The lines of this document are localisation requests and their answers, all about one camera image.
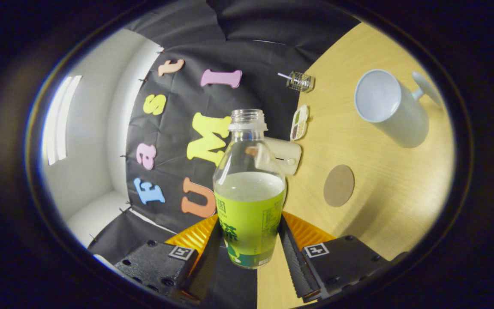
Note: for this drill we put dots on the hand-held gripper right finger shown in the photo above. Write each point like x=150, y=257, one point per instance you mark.
x=296, y=266

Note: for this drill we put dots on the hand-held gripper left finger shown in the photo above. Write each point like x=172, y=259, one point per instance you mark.
x=204, y=270

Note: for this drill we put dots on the green label juice bottle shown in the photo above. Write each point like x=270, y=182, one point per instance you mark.
x=249, y=214

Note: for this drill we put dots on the round brown coaster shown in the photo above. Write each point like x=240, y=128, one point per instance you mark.
x=338, y=186

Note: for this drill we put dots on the white cup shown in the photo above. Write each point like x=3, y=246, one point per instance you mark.
x=397, y=116

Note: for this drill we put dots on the wooden table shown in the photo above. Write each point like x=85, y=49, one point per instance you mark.
x=380, y=193

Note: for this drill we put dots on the white toaster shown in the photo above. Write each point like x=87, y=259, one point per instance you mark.
x=289, y=154

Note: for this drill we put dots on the tan bread slice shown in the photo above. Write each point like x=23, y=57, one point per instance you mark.
x=251, y=151

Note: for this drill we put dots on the white divided tray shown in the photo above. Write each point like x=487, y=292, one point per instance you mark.
x=299, y=122

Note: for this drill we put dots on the white straw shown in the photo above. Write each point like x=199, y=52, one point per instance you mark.
x=283, y=76

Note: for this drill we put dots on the ceiling light panel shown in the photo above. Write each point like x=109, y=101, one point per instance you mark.
x=60, y=120

